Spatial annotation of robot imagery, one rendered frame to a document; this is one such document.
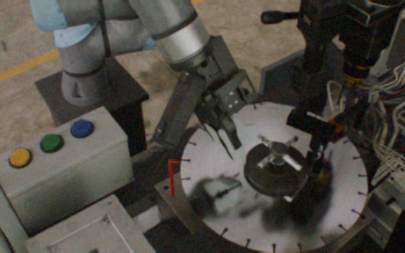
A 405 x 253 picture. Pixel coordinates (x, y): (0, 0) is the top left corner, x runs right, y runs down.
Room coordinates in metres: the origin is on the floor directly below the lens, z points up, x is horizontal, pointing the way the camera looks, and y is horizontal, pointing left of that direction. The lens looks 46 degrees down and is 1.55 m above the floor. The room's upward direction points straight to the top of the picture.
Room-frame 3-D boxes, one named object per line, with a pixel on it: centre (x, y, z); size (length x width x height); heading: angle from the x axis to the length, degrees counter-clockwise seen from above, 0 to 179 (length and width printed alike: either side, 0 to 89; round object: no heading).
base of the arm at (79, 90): (0.92, 0.31, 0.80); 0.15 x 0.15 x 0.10
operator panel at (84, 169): (0.56, 0.29, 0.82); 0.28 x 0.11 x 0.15; 126
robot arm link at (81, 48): (0.92, 0.30, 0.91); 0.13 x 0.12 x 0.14; 107
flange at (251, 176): (0.47, -0.13, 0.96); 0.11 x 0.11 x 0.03
